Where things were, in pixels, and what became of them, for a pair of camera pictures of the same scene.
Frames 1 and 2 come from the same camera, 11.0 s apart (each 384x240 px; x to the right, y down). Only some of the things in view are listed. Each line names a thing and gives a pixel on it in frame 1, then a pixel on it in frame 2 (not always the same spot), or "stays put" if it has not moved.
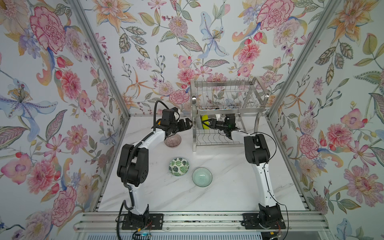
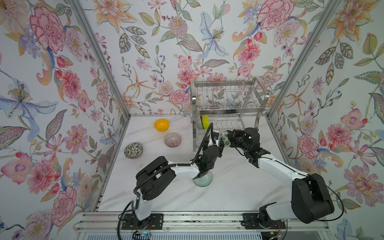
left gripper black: [186, 126] -> [222, 145]
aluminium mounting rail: [298, 222] stays put
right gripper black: [213, 124] -> [235, 134]
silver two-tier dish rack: [246, 99] stays put
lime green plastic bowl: [205, 117] stays put
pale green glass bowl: [202, 177] stays put
